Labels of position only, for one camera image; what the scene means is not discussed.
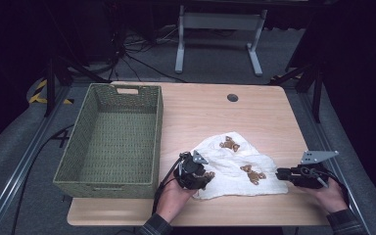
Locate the black metal stand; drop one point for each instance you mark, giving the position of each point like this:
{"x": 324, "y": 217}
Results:
{"x": 50, "y": 88}
{"x": 316, "y": 98}

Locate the person's right hand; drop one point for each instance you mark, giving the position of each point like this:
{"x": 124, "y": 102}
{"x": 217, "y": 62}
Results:
{"x": 331, "y": 199}

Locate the white metal table frame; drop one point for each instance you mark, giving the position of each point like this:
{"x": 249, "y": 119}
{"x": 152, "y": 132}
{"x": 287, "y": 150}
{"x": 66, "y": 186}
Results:
{"x": 220, "y": 21}

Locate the green woven basket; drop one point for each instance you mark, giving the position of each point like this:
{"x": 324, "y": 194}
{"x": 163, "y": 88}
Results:
{"x": 117, "y": 143}

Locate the dark round table grommet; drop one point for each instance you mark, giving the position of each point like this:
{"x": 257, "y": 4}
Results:
{"x": 232, "y": 98}

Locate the yellow black floor tape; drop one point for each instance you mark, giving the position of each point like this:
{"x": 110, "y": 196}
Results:
{"x": 40, "y": 85}

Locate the person's left hand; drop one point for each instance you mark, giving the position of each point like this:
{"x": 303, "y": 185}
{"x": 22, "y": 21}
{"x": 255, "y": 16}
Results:
{"x": 173, "y": 200}

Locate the grey metal floor rail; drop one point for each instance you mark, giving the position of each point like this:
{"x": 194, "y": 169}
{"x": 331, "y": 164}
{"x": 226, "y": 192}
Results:
{"x": 16, "y": 173}
{"x": 326, "y": 143}

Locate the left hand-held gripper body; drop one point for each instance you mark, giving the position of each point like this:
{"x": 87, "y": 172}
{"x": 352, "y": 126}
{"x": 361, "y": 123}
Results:
{"x": 189, "y": 173}

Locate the white cloth with bear print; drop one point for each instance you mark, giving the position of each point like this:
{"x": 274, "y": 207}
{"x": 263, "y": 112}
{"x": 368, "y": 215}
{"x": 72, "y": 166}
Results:
{"x": 231, "y": 166}

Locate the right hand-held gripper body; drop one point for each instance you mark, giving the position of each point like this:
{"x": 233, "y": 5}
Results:
{"x": 310, "y": 176}

